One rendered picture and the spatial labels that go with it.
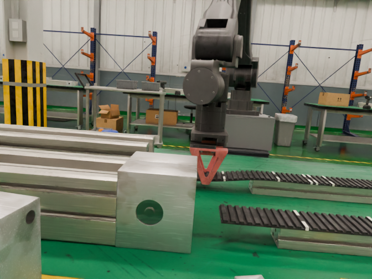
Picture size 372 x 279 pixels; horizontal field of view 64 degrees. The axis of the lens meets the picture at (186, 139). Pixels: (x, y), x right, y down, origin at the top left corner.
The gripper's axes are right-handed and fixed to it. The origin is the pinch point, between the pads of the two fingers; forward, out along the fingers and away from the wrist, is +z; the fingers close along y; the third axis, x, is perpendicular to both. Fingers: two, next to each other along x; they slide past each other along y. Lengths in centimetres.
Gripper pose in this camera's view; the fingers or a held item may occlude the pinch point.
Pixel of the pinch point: (205, 175)
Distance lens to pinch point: 58.2
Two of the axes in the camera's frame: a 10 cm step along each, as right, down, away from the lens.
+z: -0.6, 9.8, 1.9
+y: -0.5, 1.9, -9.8
